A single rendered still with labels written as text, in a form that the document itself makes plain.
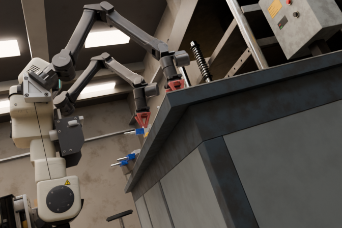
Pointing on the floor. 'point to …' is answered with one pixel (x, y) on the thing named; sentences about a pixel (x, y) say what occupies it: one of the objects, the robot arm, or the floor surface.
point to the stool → (120, 217)
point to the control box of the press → (301, 13)
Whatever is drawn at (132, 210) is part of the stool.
